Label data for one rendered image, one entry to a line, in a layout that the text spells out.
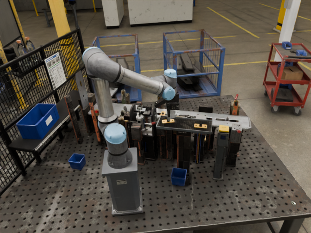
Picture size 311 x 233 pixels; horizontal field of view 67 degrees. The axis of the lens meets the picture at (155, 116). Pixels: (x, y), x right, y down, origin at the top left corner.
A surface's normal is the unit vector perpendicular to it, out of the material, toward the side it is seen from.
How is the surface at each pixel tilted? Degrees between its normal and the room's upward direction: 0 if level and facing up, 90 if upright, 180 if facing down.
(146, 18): 90
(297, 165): 0
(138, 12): 90
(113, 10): 90
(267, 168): 0
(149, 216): 0
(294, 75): 90
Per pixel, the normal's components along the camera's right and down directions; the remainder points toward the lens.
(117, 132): 0.00, -0.76
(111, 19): 0.03, 0.55
